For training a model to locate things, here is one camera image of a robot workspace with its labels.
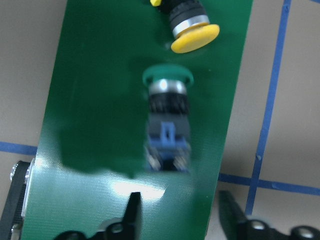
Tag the yellow push button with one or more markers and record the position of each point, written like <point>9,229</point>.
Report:
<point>189,24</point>

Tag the green conveyor belt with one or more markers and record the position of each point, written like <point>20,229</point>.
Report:
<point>76,67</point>

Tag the green button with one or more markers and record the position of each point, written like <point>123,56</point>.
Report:
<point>168,132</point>

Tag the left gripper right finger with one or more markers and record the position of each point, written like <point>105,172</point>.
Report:
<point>236,225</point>

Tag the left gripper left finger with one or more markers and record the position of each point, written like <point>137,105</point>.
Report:
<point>126,228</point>

